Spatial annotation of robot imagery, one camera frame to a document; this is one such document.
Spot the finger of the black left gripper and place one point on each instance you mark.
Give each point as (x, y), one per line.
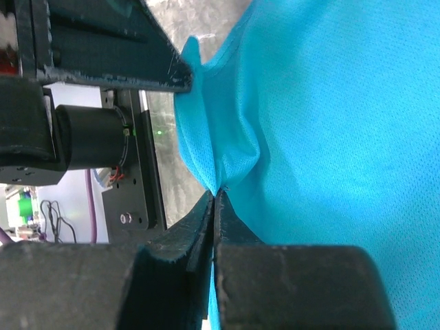
(116, 44)

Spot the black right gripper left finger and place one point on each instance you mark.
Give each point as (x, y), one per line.
(161, 284)

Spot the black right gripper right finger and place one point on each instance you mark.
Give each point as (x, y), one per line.
(261, 286)

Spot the teal t shirt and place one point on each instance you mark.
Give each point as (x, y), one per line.
(321, 121)

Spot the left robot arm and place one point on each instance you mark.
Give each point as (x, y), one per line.
(40, 142)

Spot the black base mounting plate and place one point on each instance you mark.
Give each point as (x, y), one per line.
(133, 206)

